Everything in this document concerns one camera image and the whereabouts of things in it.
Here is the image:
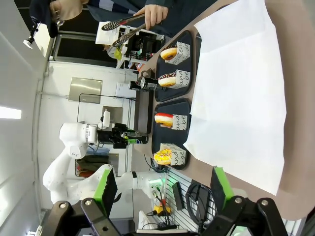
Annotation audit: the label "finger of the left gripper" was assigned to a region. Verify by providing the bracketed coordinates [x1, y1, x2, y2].
[113, 137, 137, 149]
[113, 124, 136, 136]

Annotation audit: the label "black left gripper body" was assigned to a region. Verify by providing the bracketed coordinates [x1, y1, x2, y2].
[97, 127, 117, 148]

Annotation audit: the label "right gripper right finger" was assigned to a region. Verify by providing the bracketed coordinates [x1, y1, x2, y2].
[204, 166, 288, 236]

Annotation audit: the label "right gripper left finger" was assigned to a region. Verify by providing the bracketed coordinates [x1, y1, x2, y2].
[46, 167, 123, 236]

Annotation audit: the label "red glazed donut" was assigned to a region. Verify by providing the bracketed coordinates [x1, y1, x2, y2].
[154, 112, 174, 129]

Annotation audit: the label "plain glazed donut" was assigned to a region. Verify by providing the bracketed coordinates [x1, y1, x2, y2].
[164, 41, 191, 66]

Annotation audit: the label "black metal serving tongs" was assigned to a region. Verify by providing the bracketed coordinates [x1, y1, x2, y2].
[101, 13, 149, 49]

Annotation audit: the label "bare person hand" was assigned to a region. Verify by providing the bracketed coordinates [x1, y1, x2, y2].
[134, 4, 170, 30]

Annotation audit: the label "blue folded cloth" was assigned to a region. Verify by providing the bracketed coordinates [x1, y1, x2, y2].
[87, 147, 111, 155]

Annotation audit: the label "dark brown drink rack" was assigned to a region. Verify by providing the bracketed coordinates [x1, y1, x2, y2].
[134, 69, 155, 145]

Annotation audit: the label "olive folded cloth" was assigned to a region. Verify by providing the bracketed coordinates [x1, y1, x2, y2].
[76, 156, 111, 171]

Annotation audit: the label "white background box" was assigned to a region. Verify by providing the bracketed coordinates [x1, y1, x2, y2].
[115, 82, 131, 98]

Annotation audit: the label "black power adapter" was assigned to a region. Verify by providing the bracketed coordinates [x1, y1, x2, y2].
[171, 182, 186, 211]

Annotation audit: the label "dark plastic serving tray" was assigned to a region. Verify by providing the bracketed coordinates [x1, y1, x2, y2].
[154, 29, 195, 103]
[151, 98, 192, 171]

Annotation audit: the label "white slotted side panel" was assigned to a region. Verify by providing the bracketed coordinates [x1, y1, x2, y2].
[152, 169, 219, 233]

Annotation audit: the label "yellow emergency stop box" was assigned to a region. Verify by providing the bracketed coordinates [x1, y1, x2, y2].
[153, 205, 172, 217]

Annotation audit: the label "chocolate white-sprinkle donut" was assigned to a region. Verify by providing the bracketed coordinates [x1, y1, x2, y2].
[157, 72, 178, 88]

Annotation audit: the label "large white paper sheet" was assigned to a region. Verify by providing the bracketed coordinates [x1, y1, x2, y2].
[183, 0, 287, 197]

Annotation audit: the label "white paper sign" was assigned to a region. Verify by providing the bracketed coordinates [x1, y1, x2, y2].
[95, 21, 121, 46]

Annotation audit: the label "dark jacket person torso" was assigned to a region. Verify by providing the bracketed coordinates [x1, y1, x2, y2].
[29, 0, 220, 39]

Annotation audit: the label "coiled black cable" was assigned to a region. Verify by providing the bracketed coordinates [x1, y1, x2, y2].
[185, 183, 218, 230]

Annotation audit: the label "black cable bundle under table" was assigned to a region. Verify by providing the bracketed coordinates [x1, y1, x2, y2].
[144, 154, 168, 173]

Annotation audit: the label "large metal wall plate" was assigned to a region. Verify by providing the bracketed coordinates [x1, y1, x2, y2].
[68, 77, 103, 103]

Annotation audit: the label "black cables at arm base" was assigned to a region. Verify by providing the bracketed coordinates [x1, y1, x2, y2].
[150, 186, 173, 228]

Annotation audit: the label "small camera on stand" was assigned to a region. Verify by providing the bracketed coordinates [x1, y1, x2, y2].
[23, 21, 41, 50]

